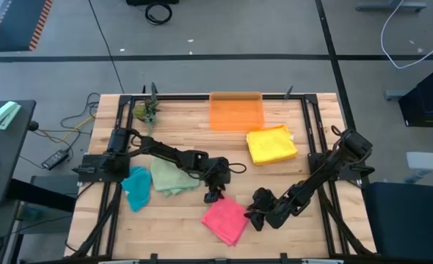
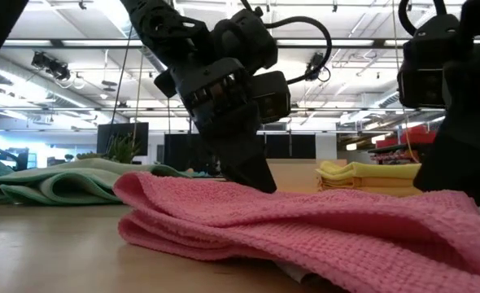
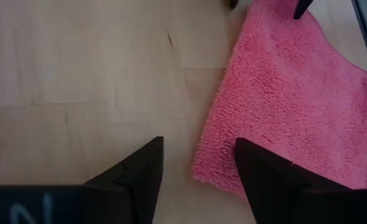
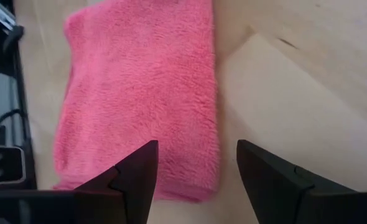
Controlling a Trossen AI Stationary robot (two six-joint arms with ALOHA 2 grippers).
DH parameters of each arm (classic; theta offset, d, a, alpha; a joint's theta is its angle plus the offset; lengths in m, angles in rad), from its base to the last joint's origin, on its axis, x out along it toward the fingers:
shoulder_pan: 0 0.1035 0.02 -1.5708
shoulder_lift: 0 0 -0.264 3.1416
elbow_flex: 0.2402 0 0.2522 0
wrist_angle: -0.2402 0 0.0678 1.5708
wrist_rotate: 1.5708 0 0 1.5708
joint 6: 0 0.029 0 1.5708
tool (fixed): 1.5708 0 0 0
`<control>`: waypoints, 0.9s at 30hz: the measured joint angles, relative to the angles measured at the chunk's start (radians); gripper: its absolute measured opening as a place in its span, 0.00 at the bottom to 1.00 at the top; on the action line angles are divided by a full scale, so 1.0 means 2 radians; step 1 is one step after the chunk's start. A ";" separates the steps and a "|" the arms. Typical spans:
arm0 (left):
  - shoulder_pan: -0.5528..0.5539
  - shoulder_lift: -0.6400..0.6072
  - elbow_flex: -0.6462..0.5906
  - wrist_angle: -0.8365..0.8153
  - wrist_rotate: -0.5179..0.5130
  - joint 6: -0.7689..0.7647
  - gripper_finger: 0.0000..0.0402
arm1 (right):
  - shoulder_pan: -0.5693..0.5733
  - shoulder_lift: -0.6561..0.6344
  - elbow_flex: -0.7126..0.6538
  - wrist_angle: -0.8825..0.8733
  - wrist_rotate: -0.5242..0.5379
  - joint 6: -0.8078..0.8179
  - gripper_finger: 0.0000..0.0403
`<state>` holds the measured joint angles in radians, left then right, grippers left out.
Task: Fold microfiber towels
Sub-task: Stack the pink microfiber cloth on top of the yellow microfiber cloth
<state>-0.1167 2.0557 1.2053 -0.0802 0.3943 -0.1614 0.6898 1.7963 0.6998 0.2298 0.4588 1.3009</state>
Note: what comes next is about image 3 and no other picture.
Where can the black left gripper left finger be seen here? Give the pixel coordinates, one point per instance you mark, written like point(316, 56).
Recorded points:
point(140, 186)

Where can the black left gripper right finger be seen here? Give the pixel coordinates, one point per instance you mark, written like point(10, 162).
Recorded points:
point(270, 186)

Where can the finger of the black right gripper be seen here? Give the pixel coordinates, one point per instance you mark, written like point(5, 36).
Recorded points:
point(233, 3)
point(301, 8)

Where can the pink microfiber towel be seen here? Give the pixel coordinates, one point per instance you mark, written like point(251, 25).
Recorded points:
point(295, 102)

